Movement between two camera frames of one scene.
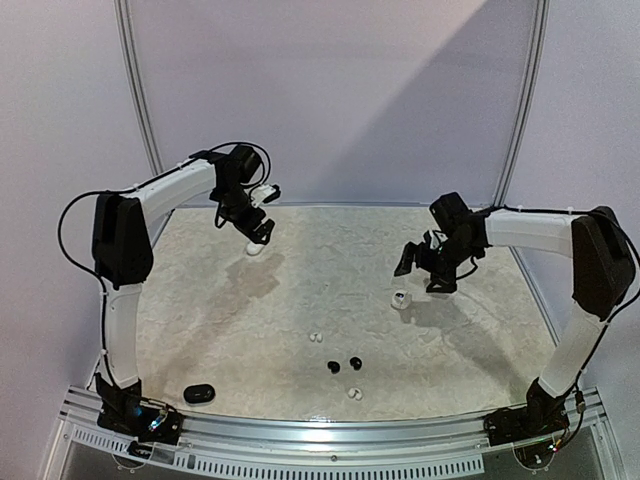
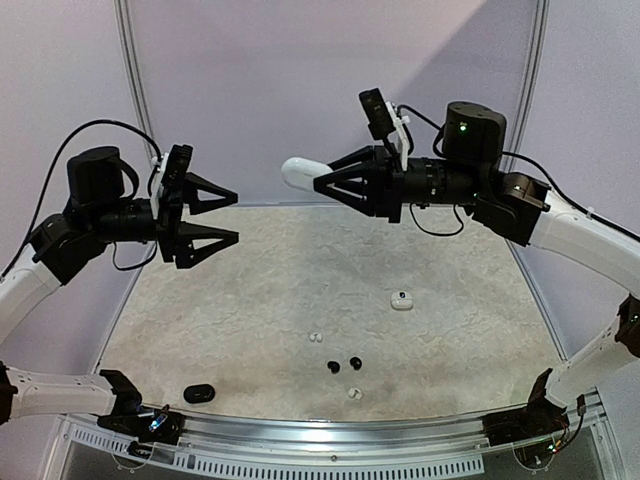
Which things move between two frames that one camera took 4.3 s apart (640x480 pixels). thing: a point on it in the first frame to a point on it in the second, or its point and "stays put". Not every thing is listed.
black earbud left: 333,366 stays put
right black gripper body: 426,257 to 390,186
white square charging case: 400,303 stays put
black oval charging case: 199,393 stays put
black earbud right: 356,363 stays put
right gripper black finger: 411,255 to 367,153
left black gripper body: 245,222 to 169,222
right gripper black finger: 442,285 to 353,186
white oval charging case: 253,248 to 300,172
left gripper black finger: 262,233 to 194,182
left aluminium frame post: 136,85 stays put
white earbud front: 351,392 stays put
